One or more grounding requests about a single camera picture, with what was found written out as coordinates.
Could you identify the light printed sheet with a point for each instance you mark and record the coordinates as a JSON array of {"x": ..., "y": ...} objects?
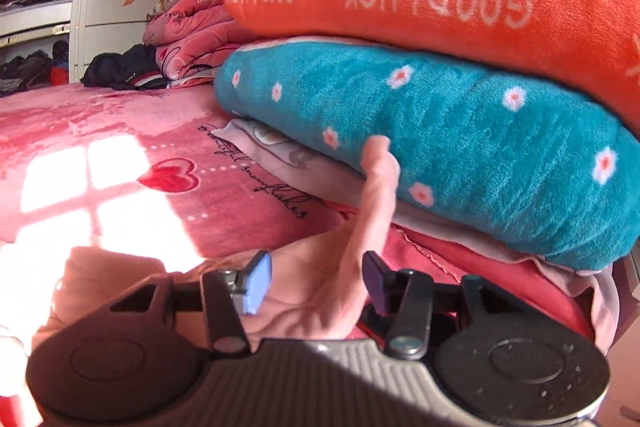
[{"x": 587, "y": 301}]

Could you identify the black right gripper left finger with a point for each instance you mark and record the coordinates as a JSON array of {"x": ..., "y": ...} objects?
[{"x": 227, "y": 294}]

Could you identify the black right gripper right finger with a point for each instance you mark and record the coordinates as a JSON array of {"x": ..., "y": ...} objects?
[{"x": 399, "y": 313}]

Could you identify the teal flower pillow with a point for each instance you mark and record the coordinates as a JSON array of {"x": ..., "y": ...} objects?
[{"x": 543, "y": 169}]

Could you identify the peach quilted garment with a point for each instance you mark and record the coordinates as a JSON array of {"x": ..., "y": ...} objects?
[{"x": 317, "y": 289}]

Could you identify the black jacket on bed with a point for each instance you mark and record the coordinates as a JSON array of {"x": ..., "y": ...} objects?
[{"x": 135, "y": 69}]

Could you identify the dark clothes lower shelf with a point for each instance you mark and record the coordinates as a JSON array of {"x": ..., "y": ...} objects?
[{"x": 36, "y": 71}]

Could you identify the folded pink blanket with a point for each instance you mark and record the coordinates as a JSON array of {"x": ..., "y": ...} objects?
[{"x": 194, "y": 35}]

